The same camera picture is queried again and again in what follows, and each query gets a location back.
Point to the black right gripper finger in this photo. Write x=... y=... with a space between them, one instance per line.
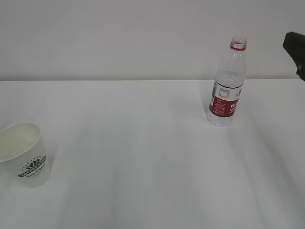
x=294 y=45

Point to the clear Nongfu Spring water bottle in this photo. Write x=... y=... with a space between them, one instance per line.
x=228 y=84

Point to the white paper cup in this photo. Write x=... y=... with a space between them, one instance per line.
x=23 y=155

